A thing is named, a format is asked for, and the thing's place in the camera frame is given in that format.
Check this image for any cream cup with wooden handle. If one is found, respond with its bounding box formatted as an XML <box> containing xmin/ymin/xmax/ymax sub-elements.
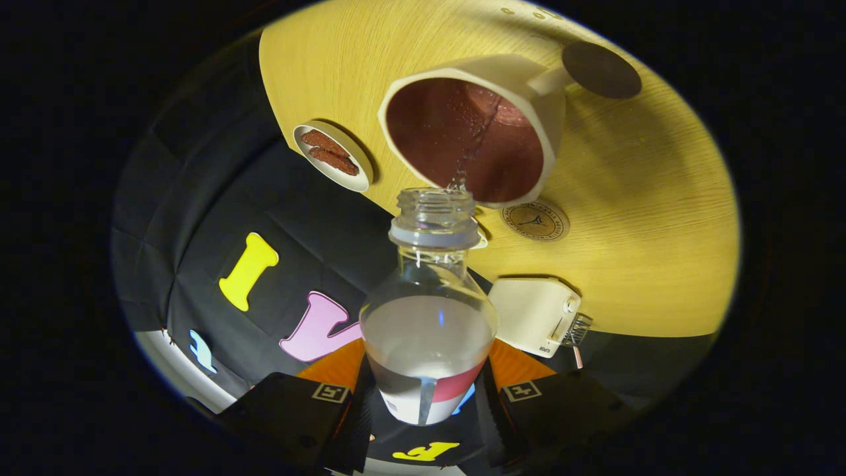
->
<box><xmin>377</xmin><ymin>41</ymin><xmax>642</xmax><ymax>210</ymax></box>

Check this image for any wooden table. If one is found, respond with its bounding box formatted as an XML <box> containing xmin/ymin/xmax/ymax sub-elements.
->
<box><xmin>258</xmin><ymin>0</ymin><xmax>741</xmax><ymax>338</ymax></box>

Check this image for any red meat piece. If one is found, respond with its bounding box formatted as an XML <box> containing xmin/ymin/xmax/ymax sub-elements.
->
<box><xmin>309</xmin><ymin>147</ymin><xmax>360</xmax><ymax>177</ymax></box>
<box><xmin>301</xmin><ymin>129</ymin><xmax>351</xmax><ymax>158</ymax></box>

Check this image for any clear juice bottle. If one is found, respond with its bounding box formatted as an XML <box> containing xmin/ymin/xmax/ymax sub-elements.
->
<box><xmin>360</xmin><ymin>187</ymin><xmax>498</xmax><ymax>426</ymax></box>

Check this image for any white toaster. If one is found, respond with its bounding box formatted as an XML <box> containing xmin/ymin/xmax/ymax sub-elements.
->
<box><xmin>488</xmin><ymin>277</ymin><xmax>582</xmax><ymax>359</ymax></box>

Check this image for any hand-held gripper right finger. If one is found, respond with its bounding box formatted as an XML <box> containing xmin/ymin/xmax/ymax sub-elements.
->
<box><xmin>473</xmin><ymin>338</ymin><xmax>635</xmax><ymax>473</ymax></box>

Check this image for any metal wire basket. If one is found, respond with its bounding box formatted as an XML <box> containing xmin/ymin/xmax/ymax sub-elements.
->
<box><xmin>565</xmin><ymin>313</ymin><xmax>594</xmax><ymax>348</ymax></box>

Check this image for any round white plate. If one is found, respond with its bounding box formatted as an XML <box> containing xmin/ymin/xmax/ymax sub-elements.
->
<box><xmin>293</xmin><ymin>120</ymin><xmax>374</xmax><ymax>193</ymax></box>

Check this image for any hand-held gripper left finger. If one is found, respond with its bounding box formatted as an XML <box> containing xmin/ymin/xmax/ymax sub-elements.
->
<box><xmin>218</xmin><ymin>338</ymin><xmax>377</xmax><ymax>473</ymax></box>

